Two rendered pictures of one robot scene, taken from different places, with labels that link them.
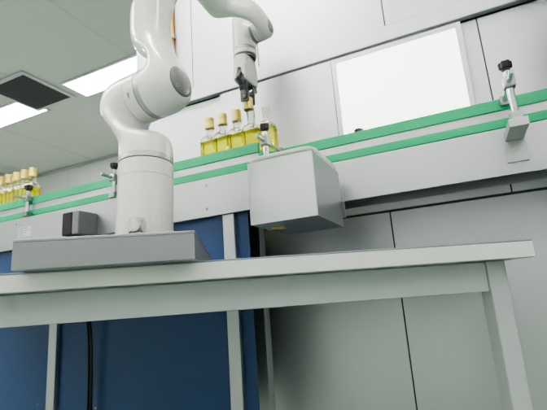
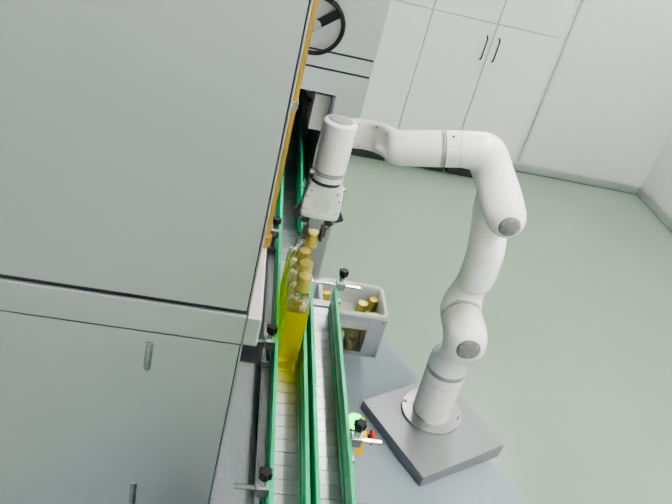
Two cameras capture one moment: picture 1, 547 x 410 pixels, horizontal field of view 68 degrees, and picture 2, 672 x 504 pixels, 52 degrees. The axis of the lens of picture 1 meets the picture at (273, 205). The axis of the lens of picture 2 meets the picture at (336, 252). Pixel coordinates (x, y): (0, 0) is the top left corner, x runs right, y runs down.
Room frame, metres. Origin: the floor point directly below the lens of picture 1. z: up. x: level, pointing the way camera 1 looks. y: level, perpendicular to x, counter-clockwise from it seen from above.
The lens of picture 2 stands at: (2.13, 1.39, 2.24)
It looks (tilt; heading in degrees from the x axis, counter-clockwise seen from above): 31 degrees down; 235
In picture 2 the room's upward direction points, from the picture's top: 15 degrees clockwise
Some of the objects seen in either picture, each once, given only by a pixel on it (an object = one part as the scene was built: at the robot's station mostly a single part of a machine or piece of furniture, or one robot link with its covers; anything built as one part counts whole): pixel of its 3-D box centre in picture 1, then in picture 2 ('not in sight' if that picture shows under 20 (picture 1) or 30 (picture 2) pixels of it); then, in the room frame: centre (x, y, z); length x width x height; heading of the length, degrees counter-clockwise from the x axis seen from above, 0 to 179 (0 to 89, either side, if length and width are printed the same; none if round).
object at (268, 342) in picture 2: not in sight; (260, 344); (1.47, 0.20, 1.11); 0.07 x 0.04 x 0.13; 156
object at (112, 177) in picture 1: (108, 179); (364, 444); (1.36, 0.57, 1.11); 0.07 x 0.04 x 0.13; 156
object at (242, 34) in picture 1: (244, 34); (335, 143); (1.30, 0.06, 1.61); 0.09 x 0.08 x 0.13; 62
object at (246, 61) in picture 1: (246, 71); (322, 195); (1.31, 0.06, 1.47); 0.10 x 0.07 x 0.11; 156
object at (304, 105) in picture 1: (331, 106); not in sight; (1.34, -0.23, 1.32); 0.90 x 0.03 x 0.34; 66
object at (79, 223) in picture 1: (79, 224); not in sight; (1.38, 0.68, 0.96); 0.08 x 0.08 x 0.08; 66
